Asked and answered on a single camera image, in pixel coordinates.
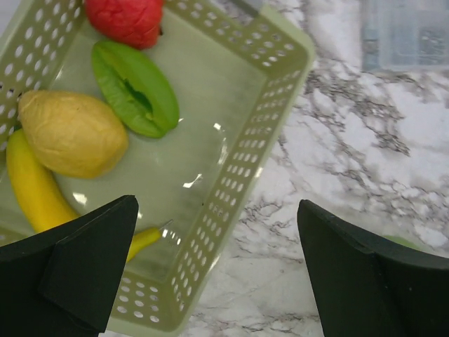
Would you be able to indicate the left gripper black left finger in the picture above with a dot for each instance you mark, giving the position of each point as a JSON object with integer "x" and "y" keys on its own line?
{"x": 63, "y": 282}

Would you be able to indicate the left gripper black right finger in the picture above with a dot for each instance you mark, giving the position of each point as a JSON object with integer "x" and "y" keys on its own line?
{"x": 367, "y": 285}

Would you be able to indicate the yellow toy banana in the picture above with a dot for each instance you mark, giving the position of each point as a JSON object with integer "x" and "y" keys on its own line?
{"x": 41, "y": 200}

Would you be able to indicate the green toy pepper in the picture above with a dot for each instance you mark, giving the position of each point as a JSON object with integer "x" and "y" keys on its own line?
{"x": 135, "y": 88}

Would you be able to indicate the clear zip top bag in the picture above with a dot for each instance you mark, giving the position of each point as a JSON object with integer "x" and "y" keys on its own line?
{"x": 406, "y": 242}

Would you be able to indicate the yellow toy pear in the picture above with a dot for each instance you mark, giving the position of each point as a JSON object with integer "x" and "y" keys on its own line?
{"x": 73, "y": 134}

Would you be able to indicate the green perforated plastic basket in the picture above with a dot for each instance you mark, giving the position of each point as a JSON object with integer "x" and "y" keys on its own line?
{"x": 235, "y": 85}

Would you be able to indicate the clear plastic compartment box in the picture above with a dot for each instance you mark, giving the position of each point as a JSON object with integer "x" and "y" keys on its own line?
{"x": 404, "y": 36}

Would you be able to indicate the red toy pomegranate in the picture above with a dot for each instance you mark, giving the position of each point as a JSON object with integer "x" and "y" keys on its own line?
{"x": 136, "y": 23}

